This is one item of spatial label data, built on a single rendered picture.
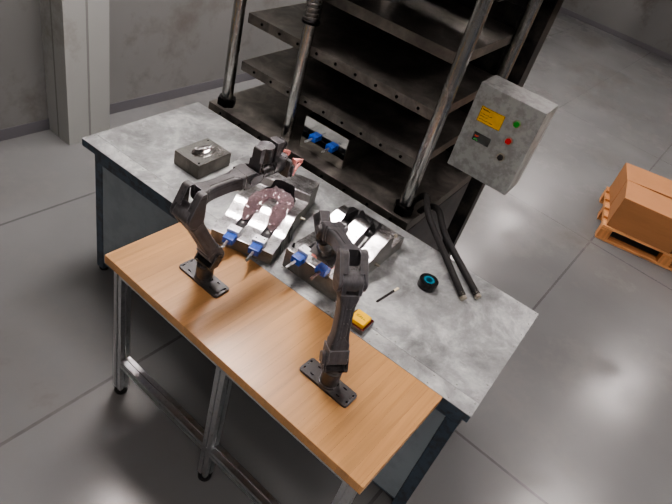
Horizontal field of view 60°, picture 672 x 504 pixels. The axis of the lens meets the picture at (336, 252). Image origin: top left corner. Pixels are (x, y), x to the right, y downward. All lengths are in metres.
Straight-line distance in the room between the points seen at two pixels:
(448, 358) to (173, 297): 1.00
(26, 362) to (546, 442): 2.51
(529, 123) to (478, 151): 0.26
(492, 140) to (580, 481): 1.70
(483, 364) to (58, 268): 2.20
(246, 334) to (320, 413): 0.37
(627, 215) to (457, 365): 3.04
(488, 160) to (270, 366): 1.33
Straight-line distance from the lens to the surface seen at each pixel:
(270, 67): 3.20
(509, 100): 2.54
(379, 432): 1.88
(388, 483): 2.61
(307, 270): 2.19
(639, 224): 5.01
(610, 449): 3.48
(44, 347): 3.00
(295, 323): 2.07
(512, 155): 2.59
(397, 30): 2.67
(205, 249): 2.00
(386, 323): 2.18
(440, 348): 2.19
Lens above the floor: 2.29
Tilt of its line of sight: 38 degrees down
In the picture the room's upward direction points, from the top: 18 degrees clockwise
